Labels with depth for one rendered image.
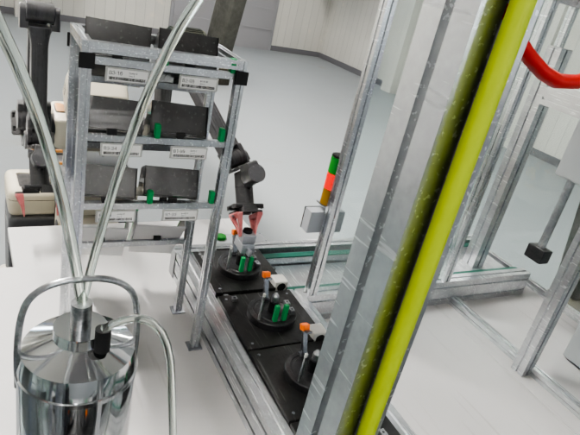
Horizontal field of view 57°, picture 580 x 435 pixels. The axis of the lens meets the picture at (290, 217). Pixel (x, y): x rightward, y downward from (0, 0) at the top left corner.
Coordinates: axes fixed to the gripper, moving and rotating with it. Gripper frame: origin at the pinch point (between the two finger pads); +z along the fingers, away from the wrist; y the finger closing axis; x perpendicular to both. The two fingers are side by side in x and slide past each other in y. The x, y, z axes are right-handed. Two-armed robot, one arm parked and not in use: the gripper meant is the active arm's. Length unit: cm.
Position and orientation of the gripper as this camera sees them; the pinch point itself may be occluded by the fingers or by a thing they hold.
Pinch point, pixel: (247, 234)
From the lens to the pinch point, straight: 168.8
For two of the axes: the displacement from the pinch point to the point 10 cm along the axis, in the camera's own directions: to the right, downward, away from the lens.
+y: 8.7, 0.0, 4.9
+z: 0.8, 9.9, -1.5
